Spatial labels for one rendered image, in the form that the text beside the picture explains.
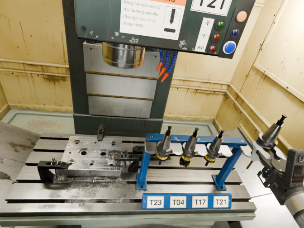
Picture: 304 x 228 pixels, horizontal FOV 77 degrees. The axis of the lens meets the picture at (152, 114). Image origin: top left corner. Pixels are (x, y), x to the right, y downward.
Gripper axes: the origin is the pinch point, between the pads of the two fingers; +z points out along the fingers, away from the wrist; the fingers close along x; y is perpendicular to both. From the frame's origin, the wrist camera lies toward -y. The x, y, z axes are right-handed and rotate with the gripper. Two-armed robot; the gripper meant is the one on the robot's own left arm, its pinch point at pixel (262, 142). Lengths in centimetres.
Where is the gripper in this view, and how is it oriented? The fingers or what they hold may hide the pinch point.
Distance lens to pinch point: 80.9
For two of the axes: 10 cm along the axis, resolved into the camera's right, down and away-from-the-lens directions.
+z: -0.9, -6.1, 7.9
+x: 9.8, 0.8, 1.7
